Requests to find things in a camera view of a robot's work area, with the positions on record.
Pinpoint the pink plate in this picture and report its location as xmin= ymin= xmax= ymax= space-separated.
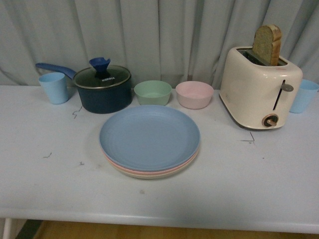
xmin=104 ymin=148 xmax=199 ymax=175

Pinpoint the pink bowl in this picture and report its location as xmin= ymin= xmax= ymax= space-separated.
xmin=175 ymin=81 xmax=214 ymax=110

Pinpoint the grey curtain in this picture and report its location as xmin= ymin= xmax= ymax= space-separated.
xmin=0 ymin=0 xmax=319 ymax=89

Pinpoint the cream plate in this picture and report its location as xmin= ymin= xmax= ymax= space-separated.
xmin=108 ymin=154 xmax=197 ymax=179

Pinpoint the toast slice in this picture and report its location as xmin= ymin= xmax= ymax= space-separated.
xmin=252 ymin=24 xmax=282 ymax=66

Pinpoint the green bowl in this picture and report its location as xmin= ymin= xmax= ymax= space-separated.
xmin=134 ymin=80 xmax=172 ymax=106

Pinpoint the glass pot lid blue knob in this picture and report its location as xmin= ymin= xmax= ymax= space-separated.
xmin=73 ymin=57 xmax=131 ymax=90

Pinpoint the dark blue saucepan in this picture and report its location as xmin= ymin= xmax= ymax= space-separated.
xmin=36 ymin=63 xmax=133 ymax=114

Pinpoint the cream toaster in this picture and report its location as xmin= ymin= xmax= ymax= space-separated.
xmin=219 ymin=47 xmax=303 ymax=130

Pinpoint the blue plate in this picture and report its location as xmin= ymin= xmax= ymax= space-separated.
xmin=99 ymin=105 xmax=200 ymax=170

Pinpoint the light blue cup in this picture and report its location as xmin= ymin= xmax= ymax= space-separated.
xmin=290 ymin=79 xmax=319 ymax=114
xmin=38 ymin=72 xmax=69 ymax=105

